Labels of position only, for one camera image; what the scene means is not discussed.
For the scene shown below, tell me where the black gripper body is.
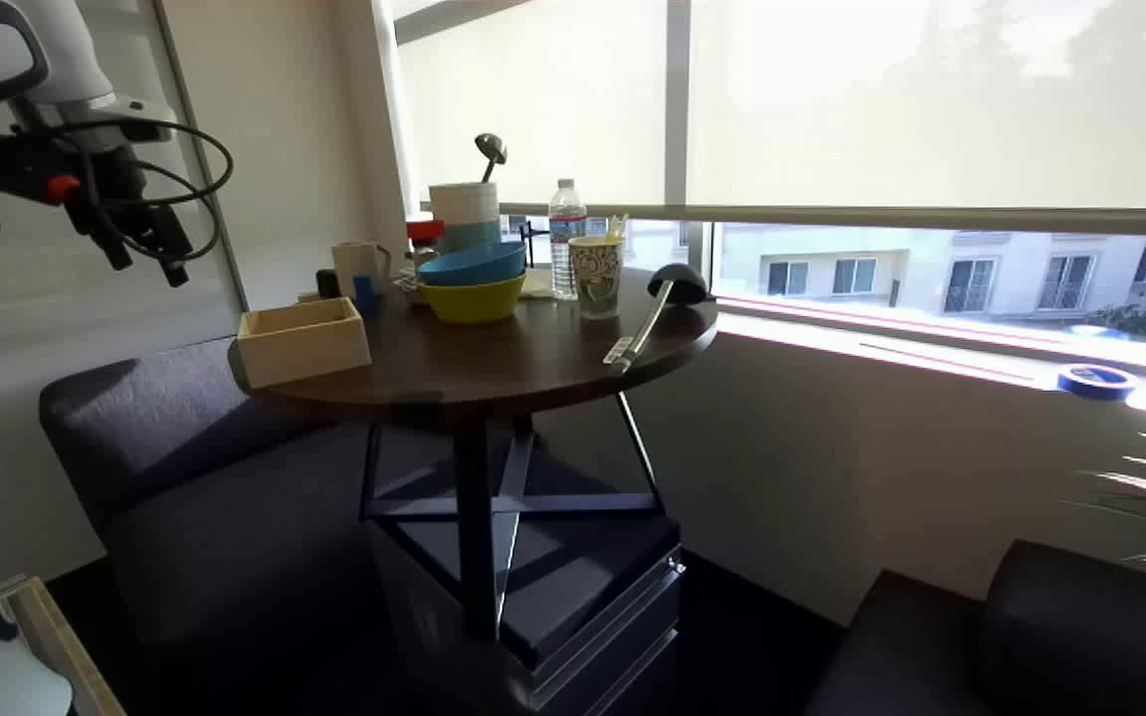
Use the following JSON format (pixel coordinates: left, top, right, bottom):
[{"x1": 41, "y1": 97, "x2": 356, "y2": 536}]
[{"x1": 62, "y1": 138, "x2": 195, "y2": 271}]

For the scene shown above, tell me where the light wooden box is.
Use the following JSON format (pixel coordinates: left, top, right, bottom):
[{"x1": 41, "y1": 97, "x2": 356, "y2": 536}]
[{"x1": 228, "y1": 295, "x2": 372, "y2": 393}]

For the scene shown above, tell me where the teal plastic cup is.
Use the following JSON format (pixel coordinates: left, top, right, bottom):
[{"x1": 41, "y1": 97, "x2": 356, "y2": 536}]
[{"x1": 435, "y1": 217, "x2": 508, "y2": 259}]

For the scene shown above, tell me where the white tall cup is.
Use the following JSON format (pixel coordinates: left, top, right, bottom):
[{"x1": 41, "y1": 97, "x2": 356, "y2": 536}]
[{"x1": 427, "y1": 178, "x2": 504, "y2": 231}]

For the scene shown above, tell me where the white glass board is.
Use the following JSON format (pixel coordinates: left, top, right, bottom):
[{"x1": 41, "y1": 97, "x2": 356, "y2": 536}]
[{"x1": 0, "y1": 0, "x2": 250, "y2": 401}]

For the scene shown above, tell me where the white mug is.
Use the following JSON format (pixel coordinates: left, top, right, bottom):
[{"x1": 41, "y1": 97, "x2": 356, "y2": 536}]
[{"x1": 329, "y1": 238, "x2": 398, "y2": 303}]

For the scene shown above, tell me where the small blue object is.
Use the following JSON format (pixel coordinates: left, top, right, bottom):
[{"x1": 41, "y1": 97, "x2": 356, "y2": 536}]
[{"x1": 349, "y1": 271, "x2": 386, "y2": 319}]

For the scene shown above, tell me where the small red object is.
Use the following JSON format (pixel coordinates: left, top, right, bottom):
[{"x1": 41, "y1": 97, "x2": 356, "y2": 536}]
[{"x1": 400, "y1": 217, "x2": 448, "y2": 252}]

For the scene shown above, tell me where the dark navy sofa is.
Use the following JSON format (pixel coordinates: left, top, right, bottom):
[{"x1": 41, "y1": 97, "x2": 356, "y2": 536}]
[{"x1": 35, "y1": 335, "x2": 469, "y2": 716}]

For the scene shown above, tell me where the blue plastic bowl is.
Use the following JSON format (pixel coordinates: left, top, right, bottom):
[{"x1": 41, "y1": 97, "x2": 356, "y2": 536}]
[{"x1": 410, "y1": 234, "x2": 528, "y2": 292}]

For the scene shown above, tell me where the yellow plastic bowl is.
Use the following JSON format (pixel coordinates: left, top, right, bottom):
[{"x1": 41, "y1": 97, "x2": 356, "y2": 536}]
[{"x1": 416, "y1": 275, "x2": 528, "y2": 331}]

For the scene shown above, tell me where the round dark wooden table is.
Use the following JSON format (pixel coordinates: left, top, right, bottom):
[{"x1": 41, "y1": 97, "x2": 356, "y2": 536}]
[{"x1": 244, "y1": 271, "x2": 723, "y2": 652}]

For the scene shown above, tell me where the black ladle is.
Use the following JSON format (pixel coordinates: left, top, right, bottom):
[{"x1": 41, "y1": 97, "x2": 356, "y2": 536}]
[{"x1": 469, "y1": 128, "x2": 514, "y2": 189}]

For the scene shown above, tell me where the narrow beige roller blind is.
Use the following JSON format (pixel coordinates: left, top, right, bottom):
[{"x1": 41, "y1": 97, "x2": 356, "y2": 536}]
[{"x1": 391, "y1": 0, "x2": 671, "y2": 217}]

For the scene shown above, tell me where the clear plastic water bottle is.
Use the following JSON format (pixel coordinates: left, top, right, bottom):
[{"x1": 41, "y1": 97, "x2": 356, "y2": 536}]
[{"x1": 544, "y1": 177, "x2": 594, "y2": 303}]

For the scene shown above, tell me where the white building outside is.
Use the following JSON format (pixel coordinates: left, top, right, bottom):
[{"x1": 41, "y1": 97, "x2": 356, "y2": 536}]
[{"x1": 716, "y1": 223, "x2": 1146, "y2": 335}]

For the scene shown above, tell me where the wide beige roller blind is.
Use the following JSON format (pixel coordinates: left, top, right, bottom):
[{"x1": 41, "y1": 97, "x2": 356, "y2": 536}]
[{"x1": 683, "y1": 0, "x2": 1146, "y2": 217}]

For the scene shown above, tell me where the blue tape roll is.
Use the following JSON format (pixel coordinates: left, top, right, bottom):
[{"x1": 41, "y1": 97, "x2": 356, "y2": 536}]
[{"x1": 1054, "y1": 364, "x2": 1136, "y2": 405}]

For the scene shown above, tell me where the black upholstered chair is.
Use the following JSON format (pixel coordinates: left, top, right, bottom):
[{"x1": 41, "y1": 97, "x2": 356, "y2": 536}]
[{"x1": 805, "y1": 536, "x2": 1146, "y2": 716}]

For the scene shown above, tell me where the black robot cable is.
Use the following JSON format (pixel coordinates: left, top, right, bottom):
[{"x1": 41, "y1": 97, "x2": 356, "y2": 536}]
[{"x1": 58, "y1": 112, "x2": 238, "y2": 271}]

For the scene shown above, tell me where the light wooden frame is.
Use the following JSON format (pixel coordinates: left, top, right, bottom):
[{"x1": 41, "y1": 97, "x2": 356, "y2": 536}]
[{"x1": 0, "y1": 568, "x2": 126, "y2": 716}]

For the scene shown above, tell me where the black long-handled dish brush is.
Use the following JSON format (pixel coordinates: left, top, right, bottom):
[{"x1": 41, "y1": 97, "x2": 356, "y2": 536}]
[{"x1": 602, "y1": 259, "x2": 716, "y2": 376}]

